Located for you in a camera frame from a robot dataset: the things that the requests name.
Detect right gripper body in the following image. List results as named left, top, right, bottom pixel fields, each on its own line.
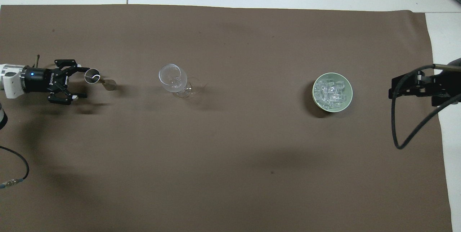
left=429, top=71, right=461, bottom=107

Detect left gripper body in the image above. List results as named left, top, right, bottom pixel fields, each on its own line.
left=22, top=66, right=63, bottom=94

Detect clear wine glass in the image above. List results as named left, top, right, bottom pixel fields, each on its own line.
left=158, top=63, right=202, bottom=99

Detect clear ice cubes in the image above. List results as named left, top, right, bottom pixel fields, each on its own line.
left=313, top=79, right=347, bottom=103

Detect small metal cup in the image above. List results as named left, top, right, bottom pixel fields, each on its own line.
left=84, top=68, right=118, bottom=92

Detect green bowl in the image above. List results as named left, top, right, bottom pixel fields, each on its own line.
left=312, top=72, right=354, bottom=112

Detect black cable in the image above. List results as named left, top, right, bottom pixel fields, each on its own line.
left=391, top=63, right=461, bottom=150
left=0, top=145, right=30, bottom=189

